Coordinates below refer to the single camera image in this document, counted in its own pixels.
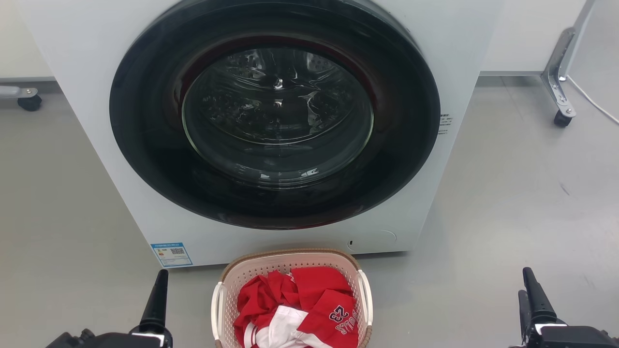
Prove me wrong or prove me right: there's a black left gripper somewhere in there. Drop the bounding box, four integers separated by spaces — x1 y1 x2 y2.
46 269 173 348

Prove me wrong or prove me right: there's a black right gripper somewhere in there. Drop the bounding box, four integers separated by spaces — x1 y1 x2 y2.
508 267 619 348

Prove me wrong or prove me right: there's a beige perforated laundry basket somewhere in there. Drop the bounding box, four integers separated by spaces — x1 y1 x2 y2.
211 248 374 348

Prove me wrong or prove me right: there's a blue white energy label sticker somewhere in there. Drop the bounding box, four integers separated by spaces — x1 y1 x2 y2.
150 242 193 268

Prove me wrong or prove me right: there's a white garment with red trim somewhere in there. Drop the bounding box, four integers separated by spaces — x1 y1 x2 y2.
244 305 334 348

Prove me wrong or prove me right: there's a black round washer door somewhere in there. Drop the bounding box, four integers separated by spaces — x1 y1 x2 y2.
109 0 441 231

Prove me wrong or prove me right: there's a red number 23 jersey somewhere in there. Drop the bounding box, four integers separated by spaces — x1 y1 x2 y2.
234 267 359 348

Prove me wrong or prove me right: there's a long grey metal stand leg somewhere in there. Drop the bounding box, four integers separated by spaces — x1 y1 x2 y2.
541 28 577 119

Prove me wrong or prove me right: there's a short grey metal stand leg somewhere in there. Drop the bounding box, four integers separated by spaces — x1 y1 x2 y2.
0 86 38 100

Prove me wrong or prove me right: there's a white front-load washing machine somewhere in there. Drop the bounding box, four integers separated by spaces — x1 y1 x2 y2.
17 0 503 269

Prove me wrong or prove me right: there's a thin white cable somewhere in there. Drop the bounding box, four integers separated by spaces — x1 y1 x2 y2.
566 75 619 125

